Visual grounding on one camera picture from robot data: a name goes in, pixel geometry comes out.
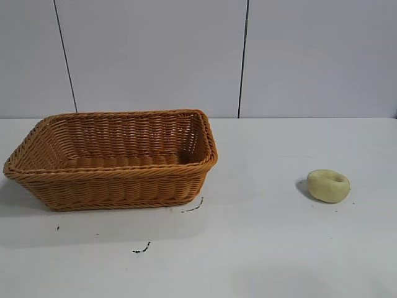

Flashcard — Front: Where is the pale yellow egg yolk pastry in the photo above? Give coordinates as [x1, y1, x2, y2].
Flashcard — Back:
[306, 169, 351, 204]

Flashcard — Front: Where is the brown woven wicker basket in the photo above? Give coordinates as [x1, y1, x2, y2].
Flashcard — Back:
[3, 108, 220, 212]

